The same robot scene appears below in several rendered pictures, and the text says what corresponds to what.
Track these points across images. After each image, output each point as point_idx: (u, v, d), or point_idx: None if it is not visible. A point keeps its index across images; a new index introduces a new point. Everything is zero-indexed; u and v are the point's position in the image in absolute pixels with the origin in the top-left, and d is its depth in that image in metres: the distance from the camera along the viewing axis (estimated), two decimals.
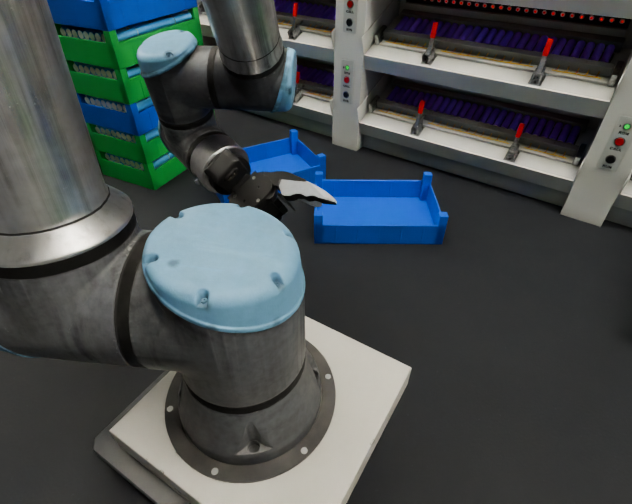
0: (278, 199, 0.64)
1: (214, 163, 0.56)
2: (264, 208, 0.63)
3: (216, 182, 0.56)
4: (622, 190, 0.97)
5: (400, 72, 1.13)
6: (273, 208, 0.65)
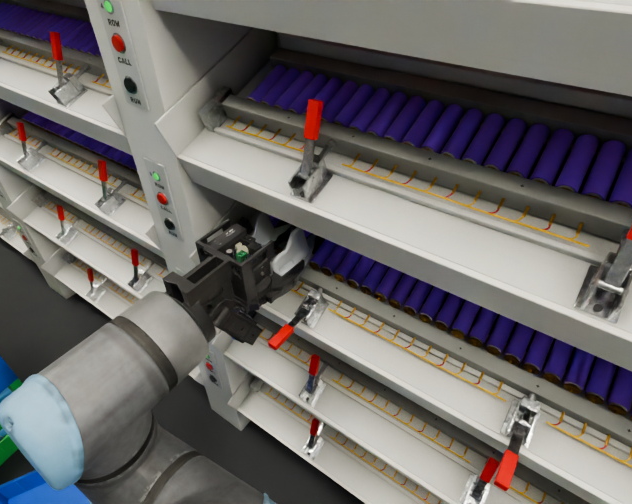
0: (270, 271, 0.51)
1: None
2: None
3: None
4: None
5: (276, 390, 0.72)
6: None
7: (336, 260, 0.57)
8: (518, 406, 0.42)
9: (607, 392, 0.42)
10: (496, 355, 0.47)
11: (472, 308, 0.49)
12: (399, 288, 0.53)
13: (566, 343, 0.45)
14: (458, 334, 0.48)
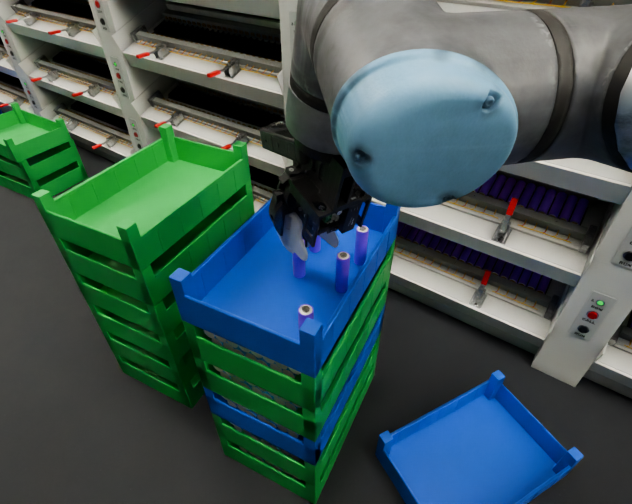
0: (296, 212, 0.49)
1: None
2: None
3: None
4: None
5: None
6: None
7: None
8: None
9: None
10: None
11: None
12: None
13: None
14: None
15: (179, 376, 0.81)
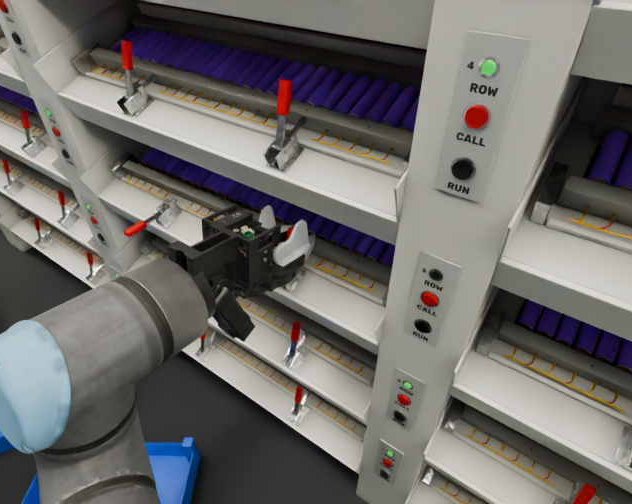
0: (271, 260, 0.50)
1: None
2: None
3: None
4: (410, 501, 0.74)
5: None
6: None
7: (195, 173, 0.74)
8: None
9: (353, 244, 0.60)
10: None
11: (280, 198, 0.67)
12: (234, 188, 0.70)
13: None
14: None
15: None
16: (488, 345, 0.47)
